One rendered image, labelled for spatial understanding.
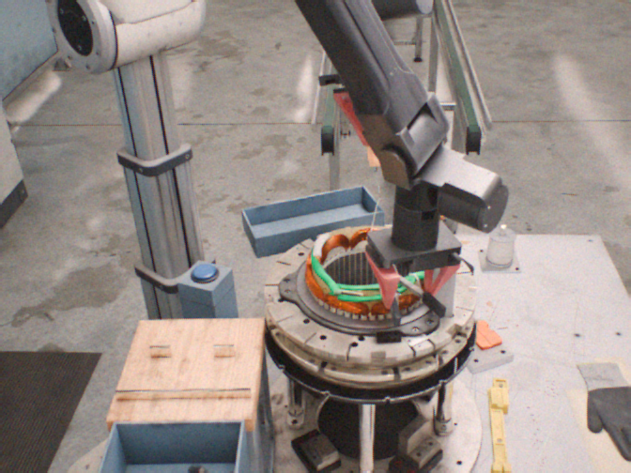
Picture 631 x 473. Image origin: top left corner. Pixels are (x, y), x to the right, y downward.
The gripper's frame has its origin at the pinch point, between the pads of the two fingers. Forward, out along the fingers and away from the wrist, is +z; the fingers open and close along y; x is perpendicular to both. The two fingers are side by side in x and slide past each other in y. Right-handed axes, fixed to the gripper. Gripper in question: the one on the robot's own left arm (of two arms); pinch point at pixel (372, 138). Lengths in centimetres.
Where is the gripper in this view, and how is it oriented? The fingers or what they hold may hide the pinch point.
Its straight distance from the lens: 94.8
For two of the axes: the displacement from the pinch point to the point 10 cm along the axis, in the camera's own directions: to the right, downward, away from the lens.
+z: 1.6, 9.6, 2.4
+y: 8.6, -2.5, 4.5
